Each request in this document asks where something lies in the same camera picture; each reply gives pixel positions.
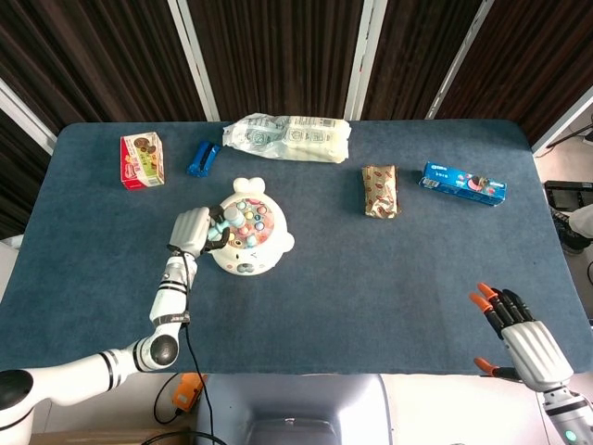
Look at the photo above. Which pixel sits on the red cookie box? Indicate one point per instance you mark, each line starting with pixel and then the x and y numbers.
pixel 141 162

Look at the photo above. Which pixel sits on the grey robot torso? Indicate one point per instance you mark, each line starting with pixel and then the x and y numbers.
pixel 292 403

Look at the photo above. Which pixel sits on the blue Oreo cookie box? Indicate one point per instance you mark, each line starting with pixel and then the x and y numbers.
pixel 463 185

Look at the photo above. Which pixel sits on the right orange-tipped robot hand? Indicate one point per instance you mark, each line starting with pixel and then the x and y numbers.
pixel 537 354

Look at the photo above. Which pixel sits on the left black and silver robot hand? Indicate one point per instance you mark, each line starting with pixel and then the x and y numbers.
pixel 190 229

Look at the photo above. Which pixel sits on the white trouser leg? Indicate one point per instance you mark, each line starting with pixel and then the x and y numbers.
pixel 584 222

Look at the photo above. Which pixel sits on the white whack-a-mole toy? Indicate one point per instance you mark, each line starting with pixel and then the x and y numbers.
pixel 259 245

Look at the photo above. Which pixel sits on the white plastic bread bag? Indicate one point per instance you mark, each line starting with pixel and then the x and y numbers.
pixel 296 139

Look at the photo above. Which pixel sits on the white partition post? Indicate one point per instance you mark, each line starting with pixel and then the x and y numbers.
pixel 197 69
pixel 563 125
pixel 23 116
pixel 363 60
pixel 456 60

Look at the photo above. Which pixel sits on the light blue toy hammer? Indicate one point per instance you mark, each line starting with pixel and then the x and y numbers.
pixel 232 217

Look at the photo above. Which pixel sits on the black crate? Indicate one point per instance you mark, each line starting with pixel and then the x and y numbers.
pixel 567 190

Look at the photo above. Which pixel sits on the blue table cloth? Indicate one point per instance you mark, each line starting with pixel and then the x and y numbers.
pixel 347 301

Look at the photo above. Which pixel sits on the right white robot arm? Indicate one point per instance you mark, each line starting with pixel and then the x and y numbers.
pixel 567 417

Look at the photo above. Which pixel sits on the orange device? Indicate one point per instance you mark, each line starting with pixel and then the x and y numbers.
pixel 185 394

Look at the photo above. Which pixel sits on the grey sneaker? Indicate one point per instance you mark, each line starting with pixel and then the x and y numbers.
pixel 563 229

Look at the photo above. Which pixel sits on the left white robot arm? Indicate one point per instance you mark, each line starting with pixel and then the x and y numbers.
pixel 169 301

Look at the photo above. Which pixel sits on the gold foil snack package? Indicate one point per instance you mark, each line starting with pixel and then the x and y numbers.
pixel 381 190

